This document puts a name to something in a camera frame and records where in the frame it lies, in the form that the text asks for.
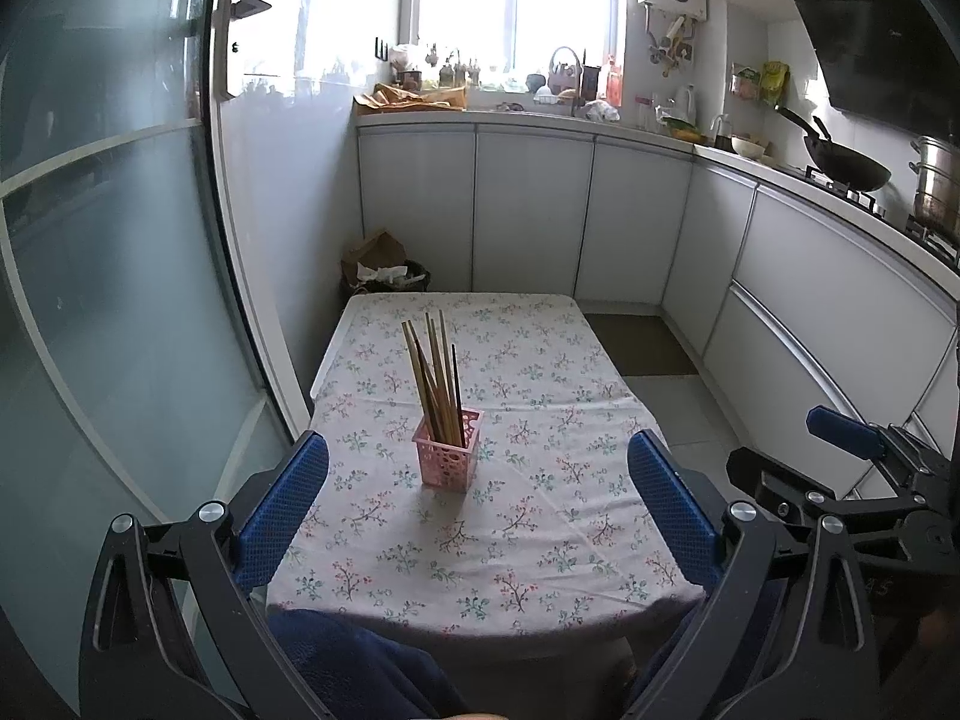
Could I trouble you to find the pink plastic basket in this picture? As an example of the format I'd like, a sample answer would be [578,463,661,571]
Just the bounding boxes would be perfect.
[414,406,485,492]

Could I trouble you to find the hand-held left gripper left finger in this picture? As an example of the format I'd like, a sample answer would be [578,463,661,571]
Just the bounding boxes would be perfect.
[79,431,331,720]

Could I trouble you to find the trash bin with paper bag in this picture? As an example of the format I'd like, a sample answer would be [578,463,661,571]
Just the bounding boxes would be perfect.
[341,231,432,297]

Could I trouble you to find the white lower kitchen cabinets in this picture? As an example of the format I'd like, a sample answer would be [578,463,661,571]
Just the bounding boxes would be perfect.
[356,116,960,503]

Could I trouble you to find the white kitchen countertop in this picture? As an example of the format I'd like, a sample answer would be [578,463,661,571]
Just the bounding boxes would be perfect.
[356,106,960,275]

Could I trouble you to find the hanging kitchen utensils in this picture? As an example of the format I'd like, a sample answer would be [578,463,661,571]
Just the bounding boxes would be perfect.
[647,15,696,77]

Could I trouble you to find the black wok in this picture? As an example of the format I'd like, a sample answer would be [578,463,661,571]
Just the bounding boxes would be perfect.
[776,106,893,193]

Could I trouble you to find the frosted glass sliding door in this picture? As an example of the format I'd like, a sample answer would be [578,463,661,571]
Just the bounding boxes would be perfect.
[0,0,316,720]

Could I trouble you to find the floral tablecloth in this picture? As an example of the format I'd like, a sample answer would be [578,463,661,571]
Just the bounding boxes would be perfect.
[266,292,710,635]

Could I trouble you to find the kitchen window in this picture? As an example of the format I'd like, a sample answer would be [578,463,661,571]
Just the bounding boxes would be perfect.
[409,0,627,76]

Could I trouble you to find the wicker basket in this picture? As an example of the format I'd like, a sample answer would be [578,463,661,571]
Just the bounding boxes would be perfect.
[550,47,587,93]

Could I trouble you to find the bunch of brown chopsticks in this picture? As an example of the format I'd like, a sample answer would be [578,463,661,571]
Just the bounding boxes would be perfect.
[401,310,467,447]

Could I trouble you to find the black range hood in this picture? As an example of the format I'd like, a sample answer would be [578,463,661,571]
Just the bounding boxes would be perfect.
[769,0,960,140]

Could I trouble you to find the brown paper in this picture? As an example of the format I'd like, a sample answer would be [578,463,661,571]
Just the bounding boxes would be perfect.
[358,81,467,115]

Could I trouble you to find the gas stove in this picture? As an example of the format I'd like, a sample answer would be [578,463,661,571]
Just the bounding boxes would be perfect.
[806,163,960,265]

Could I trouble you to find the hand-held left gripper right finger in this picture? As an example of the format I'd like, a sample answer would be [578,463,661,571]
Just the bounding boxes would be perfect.
[626,431,880,720]

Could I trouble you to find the steel pot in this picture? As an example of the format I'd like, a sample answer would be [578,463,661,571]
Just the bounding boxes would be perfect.
[909,135,960,235]

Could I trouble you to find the person's blue trousers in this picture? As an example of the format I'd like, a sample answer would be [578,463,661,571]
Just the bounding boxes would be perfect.
[268,606,713,720]

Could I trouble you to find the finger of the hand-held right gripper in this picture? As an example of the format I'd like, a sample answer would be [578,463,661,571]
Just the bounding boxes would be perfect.
[806,405,946,482]
[727,446,902,541]

